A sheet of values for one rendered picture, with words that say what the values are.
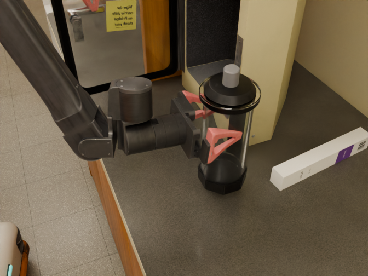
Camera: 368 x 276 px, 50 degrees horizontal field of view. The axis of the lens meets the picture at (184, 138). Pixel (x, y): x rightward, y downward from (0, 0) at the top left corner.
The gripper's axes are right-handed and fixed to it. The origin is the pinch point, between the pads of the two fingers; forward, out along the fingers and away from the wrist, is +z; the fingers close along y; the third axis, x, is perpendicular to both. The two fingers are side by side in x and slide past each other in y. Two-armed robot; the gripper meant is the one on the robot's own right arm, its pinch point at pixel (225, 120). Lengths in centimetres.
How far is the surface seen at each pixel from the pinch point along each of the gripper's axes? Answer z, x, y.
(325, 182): 24.8, 17.3, -7.3
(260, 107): 15.6, 7.2, 10.2
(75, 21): -20.0, -4.1, 37.9
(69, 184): -21, 119, 104
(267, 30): 12.6, -11.7, 10.6
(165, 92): 4.3, 20.5, 39.7
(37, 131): -31, 121, 157
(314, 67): 53, 16, 35
